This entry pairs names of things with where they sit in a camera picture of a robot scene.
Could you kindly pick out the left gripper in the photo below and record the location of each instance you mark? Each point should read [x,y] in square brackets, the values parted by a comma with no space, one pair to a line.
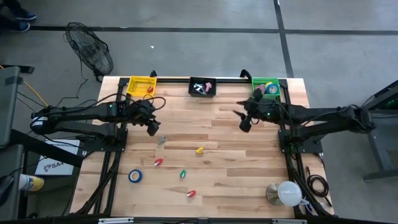
[143,113]

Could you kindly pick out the yellow mini stapler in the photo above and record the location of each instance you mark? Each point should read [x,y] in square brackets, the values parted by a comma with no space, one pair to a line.
[199,150]

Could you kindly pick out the black plastic basket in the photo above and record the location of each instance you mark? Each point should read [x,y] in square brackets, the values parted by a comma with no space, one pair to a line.
[190,80]

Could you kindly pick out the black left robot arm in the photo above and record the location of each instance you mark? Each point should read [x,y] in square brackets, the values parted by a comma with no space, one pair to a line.
[77,113]

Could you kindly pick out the grey staple remover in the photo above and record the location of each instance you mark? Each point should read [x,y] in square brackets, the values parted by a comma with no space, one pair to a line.
[161,140]

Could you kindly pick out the silver metal bracket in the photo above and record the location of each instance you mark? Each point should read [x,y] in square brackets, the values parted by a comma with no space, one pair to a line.
[289,221]
[115,220]

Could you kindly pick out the white printed sheet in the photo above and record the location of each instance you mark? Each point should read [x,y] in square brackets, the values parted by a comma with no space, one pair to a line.
[59,161]

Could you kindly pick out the black floor fan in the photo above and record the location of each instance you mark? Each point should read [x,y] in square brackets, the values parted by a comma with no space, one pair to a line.
[90,49]

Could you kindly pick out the black silver staple remover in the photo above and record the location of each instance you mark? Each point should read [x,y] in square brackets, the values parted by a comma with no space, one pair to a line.
[196,85]

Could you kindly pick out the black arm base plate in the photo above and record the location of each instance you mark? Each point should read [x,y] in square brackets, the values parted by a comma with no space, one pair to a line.
[102,147]
[311,147]

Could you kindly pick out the white globe table lamp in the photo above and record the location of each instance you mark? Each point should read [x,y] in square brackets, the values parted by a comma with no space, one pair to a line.
[289,193]

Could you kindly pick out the blue tape roll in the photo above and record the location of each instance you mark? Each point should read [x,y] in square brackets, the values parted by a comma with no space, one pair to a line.
[272,84]
[129,176]

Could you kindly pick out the black stand leg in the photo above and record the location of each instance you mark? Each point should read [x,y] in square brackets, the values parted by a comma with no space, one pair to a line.
[46,149]

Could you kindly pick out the dark grey desk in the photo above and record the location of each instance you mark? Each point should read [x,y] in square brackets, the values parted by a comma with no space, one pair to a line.
[7,105]
[11,183]

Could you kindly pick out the yellow white spray can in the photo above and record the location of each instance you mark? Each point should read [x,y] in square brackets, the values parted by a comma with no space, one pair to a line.
[31,183]

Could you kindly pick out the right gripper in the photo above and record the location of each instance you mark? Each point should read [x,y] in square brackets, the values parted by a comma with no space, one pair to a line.
[255,110]

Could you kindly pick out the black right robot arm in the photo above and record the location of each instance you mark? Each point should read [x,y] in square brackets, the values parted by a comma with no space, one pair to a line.
[311,113]

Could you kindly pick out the person's foot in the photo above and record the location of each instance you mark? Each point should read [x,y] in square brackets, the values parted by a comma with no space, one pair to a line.
[23,15]
[18,26]

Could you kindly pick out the black table clamp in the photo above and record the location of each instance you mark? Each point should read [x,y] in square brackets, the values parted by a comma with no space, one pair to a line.
[153,73]
[245,73]

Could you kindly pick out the red mini stapler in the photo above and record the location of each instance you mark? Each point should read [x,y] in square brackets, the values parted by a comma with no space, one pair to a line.
[191,193]
[150,90]
[159,161]

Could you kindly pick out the black metal cart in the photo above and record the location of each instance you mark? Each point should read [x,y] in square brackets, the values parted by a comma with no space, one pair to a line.
[377,149]

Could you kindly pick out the green mini stapler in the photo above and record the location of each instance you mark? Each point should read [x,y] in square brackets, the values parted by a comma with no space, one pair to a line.
[183,174]

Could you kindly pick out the green plastic basket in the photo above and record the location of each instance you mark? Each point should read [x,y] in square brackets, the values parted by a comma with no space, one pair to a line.
[266,96]

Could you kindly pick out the yellow plastic basket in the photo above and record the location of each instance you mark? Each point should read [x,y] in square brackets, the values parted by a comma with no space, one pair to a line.
[136,87]

